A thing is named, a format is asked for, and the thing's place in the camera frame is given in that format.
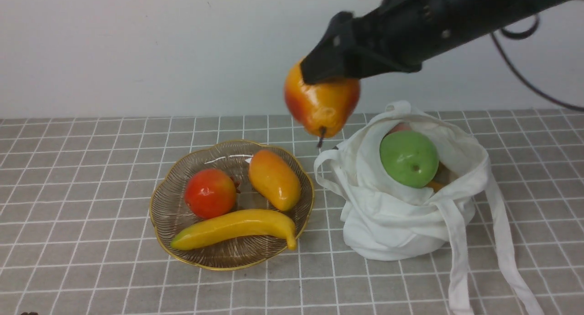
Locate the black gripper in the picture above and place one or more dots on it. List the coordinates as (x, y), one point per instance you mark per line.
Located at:
(398, 39)

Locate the orange yellow pear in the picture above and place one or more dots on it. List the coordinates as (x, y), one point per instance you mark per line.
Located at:
(322, 109)

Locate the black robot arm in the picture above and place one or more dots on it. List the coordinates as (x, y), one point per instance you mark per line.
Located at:
(471, 19)

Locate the pink fruit in bag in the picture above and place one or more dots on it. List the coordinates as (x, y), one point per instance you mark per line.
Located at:
(400, 127)

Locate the orange fruit in bag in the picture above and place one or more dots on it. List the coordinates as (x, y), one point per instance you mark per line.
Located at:
(442, 178)

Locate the white cloth bag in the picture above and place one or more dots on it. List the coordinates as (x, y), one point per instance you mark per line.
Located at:
(387, 221)

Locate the green apple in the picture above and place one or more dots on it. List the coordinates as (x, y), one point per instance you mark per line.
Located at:
(409, 157)

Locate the orange yellow mango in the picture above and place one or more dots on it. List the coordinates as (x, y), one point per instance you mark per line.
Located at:
(274, 179)

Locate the yellow banana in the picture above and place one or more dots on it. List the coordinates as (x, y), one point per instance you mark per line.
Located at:
(242, 223)

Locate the gold-rimmed glass plate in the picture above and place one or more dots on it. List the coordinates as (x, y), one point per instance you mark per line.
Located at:
(169, 213)

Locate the grey checked tablecloth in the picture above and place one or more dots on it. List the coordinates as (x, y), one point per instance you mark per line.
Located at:
(76, 237)

